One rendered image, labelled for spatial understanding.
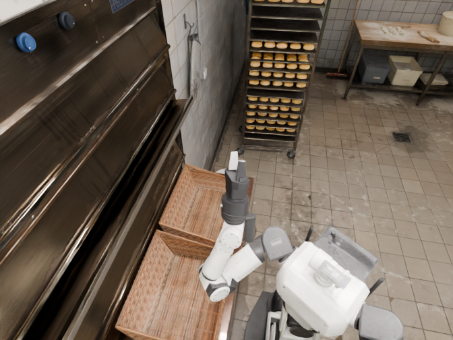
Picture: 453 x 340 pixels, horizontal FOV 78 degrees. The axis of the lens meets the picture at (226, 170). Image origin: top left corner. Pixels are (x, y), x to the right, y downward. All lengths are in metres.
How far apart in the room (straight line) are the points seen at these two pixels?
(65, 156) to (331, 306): 0.95
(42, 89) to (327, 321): 1.09
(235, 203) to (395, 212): 2.62
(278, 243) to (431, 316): 1.98
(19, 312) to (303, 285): 0.84
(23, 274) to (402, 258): 2.76
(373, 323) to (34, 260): 1.02
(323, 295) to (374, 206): 2.33
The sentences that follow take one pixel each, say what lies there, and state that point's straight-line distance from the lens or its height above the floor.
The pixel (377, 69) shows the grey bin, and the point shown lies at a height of 0.45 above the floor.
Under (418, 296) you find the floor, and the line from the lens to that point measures 2.91.
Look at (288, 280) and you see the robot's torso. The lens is 1.04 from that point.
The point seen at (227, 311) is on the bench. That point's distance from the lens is 1.82.
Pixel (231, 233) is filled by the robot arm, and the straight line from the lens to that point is 0.88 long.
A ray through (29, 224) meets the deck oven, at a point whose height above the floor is 1.65.
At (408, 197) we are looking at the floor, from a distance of 3.55.
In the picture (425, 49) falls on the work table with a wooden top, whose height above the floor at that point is 0.81.
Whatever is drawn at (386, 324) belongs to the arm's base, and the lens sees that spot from 1.05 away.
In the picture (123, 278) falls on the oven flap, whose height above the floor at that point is 0.96.
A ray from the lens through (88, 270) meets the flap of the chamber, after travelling 1.10.
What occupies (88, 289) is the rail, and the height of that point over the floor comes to 1.44.
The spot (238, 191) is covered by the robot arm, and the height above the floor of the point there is 1.68.
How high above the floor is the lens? 2.32
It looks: 46 degrees down
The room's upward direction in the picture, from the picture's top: straight up
